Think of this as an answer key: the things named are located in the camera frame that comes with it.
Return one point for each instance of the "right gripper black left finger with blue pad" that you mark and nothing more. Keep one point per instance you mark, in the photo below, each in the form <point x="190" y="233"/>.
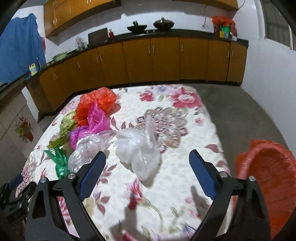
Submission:
<point x="45" y="220"/>

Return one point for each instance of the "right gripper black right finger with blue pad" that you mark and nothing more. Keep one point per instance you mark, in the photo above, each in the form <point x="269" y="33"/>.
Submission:
<point x="250" y="220"/>

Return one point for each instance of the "green plastic bag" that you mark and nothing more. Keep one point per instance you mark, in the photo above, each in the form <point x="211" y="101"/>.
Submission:
<point x="60" y="159"/>

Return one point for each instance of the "clear plastic bag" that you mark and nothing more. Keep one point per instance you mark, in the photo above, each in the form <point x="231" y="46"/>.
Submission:
<point x="139" y="149"/>
<point x="88" y="147"/>

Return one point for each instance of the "red lined trash basket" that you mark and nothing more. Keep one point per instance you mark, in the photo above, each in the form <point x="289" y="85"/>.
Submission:
<point x="273" y="166"/>

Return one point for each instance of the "lower orange kitchen cabinets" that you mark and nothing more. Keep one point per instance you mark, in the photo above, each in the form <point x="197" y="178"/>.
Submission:
<point x="143" y="60"/>

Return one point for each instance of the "orange kitchen cabinets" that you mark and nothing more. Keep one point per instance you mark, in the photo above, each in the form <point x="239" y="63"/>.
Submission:
<point x="143" y="60"/>
<point x="60" y="15"/>

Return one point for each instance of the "upper orange kitchen cabinets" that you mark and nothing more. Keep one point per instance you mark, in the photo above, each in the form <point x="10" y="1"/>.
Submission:
<point x="60" y="15"/>

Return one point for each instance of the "floral tablecloth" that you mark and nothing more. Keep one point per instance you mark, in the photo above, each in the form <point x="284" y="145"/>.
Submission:
<point x="147" y="190"/>

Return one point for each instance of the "yellow-green plastic bag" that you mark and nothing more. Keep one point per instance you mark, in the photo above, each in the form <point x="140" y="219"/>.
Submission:
<point x="67" y="125"/>

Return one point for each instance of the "pink plastic bag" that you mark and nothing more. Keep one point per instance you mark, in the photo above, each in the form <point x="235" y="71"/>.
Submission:
<point x="97" y="122"/>

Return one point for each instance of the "yellow detergent bottle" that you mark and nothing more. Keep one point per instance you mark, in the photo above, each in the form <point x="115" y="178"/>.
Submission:
<point x="33" y="69"/>

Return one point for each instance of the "green pot on counter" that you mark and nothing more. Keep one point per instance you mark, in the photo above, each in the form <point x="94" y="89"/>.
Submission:
<point x="60" y="56"/>

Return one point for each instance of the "blue cloth hanging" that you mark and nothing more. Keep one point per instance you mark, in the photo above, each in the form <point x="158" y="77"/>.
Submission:
<point x="21" y="46"/>

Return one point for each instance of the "green cup on counter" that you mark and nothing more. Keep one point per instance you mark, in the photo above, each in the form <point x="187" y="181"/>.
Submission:
<point x="224" y="32"/>

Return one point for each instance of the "window with bars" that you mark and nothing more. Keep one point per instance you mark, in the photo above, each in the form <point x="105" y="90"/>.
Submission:
<point x="277" y="28"/>

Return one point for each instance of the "red bag on counter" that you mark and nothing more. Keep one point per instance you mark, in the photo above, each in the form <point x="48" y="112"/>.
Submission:
<point x="225" y="21"/>

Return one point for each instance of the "black wok left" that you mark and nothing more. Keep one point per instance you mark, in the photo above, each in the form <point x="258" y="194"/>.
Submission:
<point x="137" y="29"/>

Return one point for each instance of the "black wok with lid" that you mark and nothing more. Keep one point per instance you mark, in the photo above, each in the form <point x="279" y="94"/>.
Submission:
<point x="163" y="24"/>

